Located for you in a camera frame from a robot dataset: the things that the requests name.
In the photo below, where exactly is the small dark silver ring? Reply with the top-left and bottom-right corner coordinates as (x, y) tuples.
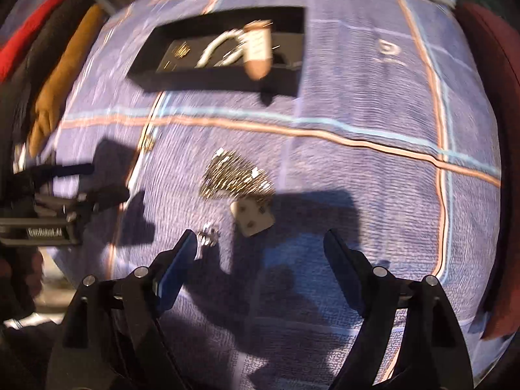
(196, 223), (221, 249)

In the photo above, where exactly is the mustard yellow pillow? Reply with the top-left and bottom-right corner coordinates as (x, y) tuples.
(27, 4), (106, 158)

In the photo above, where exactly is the silver chain with tag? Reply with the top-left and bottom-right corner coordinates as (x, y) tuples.
(198, 147), (277, 238)

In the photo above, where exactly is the dark red pillow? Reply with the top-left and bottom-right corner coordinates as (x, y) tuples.
(455, 2), (519, 340)

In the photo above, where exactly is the white pearl bracelet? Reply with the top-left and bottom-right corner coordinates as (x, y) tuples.
(195, 28), (249, 69)

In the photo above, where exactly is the gold leaf earring with hoop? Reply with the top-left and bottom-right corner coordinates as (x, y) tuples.
(139, 129), (157, 153)

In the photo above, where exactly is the gold filigree brooch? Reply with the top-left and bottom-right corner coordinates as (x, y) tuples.
(172, 41), (191, 59)

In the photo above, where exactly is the brown white strap watch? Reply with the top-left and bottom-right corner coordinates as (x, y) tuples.
(215, 19), (278, 81)

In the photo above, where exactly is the blue plaid bed sheet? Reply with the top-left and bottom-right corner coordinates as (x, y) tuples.
(48, 0), (505, 389)

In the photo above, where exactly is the black open jewelry box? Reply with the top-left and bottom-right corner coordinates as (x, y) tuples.
(127, 6), (306, 97)

